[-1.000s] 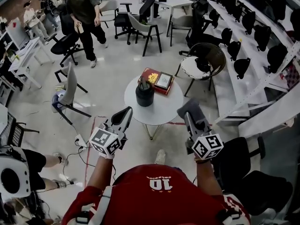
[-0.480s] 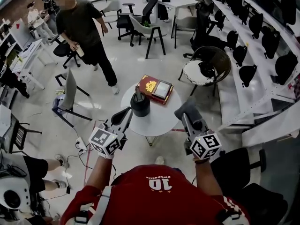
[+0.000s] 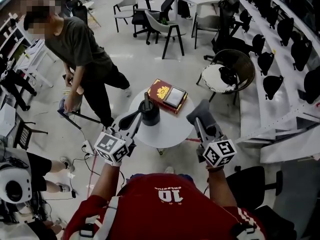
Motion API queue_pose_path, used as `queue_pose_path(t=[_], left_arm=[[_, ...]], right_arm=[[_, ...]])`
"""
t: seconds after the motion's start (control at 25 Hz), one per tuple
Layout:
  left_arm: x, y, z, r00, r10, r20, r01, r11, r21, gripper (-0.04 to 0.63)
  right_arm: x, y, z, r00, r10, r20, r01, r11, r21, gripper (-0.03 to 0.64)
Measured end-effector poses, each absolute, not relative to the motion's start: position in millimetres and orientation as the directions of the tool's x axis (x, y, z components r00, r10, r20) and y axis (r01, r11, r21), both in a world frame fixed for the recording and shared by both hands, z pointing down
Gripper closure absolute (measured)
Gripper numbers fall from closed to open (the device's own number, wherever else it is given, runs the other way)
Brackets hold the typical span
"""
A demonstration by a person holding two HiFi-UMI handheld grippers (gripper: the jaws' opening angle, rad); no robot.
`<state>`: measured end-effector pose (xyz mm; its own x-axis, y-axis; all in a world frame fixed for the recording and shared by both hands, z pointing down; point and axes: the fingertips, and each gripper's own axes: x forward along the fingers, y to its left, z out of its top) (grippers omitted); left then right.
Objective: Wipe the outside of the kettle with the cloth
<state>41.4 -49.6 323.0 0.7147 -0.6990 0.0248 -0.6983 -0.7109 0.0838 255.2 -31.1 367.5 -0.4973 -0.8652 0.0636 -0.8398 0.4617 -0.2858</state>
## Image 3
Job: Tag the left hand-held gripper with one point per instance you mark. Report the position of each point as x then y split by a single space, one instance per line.
112 144

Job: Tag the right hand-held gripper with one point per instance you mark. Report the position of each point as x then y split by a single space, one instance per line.
220 152

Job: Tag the grey cloth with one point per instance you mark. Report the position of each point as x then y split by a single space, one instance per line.
203 111

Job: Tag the black kettle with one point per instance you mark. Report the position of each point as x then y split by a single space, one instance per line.
151 116

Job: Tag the person's left forearm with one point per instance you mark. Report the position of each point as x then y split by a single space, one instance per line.
105 181

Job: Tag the person's right forearm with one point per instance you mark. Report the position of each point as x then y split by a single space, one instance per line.
221 186

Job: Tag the dark wristband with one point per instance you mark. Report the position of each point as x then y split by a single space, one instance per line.
215 169

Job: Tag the white power strip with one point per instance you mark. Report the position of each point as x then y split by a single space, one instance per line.
87 147

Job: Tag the blue seat black leg chair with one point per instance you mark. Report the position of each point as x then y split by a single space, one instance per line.
72 112

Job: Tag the person's white shoe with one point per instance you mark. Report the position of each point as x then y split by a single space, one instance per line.
169 170

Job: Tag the round white side table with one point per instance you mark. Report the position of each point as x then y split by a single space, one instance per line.
170 126

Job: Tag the red box with gold ornament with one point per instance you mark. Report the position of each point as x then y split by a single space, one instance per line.
157 90

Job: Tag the grey rectangular framed tile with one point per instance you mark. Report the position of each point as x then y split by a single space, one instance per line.
175 96

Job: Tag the white round seat cushion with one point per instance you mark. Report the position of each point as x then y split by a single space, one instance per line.
212 77

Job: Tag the small black bag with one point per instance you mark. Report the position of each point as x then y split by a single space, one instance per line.
227 75

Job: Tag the person's red shirt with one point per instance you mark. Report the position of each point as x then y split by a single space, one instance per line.
162 214

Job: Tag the rows of black seat backs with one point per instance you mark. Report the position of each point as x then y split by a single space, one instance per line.
272 84

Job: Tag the black mesh chair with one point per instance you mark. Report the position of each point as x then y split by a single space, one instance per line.
23 135

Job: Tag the black backpack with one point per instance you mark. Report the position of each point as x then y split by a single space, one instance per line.
275 224

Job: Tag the dark wicker chair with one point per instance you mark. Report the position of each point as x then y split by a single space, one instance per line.
241 64

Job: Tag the white tiered bench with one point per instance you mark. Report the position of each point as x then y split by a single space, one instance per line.
280 66

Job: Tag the grey armchair black legs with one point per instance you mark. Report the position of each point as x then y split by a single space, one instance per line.
162 26
207 24
126 6

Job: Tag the white shelf unit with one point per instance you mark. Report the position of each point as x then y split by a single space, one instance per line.
15 41

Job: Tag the white round camera device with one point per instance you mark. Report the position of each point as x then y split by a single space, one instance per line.
13 184

